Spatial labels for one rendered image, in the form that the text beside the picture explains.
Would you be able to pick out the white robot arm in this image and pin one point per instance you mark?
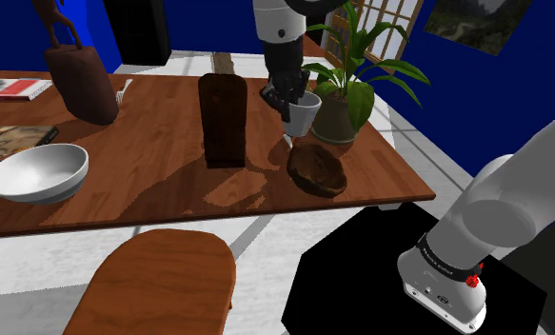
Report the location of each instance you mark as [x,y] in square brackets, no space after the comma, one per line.
[490,222]

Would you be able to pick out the tall dark brown wooden block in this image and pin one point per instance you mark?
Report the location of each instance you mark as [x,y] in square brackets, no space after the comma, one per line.
[223,120]

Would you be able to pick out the brown wooden bowl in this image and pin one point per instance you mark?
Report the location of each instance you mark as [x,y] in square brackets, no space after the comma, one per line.
[316,171]

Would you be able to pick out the white cup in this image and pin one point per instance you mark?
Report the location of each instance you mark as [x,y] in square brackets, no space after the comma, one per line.
[305,116]

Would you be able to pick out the wooden lattice window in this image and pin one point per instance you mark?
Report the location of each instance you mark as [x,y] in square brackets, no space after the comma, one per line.
[388,28]

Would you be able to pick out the brown wooden chair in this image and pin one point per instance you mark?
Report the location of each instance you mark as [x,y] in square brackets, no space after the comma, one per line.
[161,283]

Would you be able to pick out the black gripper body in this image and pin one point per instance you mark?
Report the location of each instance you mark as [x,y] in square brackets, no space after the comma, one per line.
[284,58]

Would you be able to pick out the white bowl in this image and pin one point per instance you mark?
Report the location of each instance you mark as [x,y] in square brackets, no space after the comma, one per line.
[35,174]

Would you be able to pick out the black robot stand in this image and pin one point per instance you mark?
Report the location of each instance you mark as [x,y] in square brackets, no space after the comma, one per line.
[351,278]

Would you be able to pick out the brown sculpture on round base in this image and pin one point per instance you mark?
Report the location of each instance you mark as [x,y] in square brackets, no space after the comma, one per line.
[84,83]

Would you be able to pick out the landscape wall picture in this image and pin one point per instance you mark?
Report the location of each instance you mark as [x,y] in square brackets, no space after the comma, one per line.
[476,21]

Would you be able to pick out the white fork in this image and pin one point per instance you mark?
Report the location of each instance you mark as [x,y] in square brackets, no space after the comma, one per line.
[123,92]

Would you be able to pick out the black cabinet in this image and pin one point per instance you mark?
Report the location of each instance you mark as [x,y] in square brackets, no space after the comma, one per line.
[138,30]

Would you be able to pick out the brown wooden table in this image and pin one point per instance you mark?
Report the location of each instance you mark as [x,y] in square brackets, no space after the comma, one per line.
[156,139]

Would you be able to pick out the red and white book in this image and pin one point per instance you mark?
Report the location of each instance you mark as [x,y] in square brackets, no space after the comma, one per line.
[12,88]

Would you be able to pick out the green potted plant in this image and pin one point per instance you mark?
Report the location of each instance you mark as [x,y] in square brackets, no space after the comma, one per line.
[346,92]

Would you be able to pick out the dark book with picture cover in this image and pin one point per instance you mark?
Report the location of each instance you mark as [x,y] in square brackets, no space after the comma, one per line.
[12,139]

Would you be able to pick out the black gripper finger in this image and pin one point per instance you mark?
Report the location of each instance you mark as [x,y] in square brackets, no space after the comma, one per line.
[279,103]
[302,86]

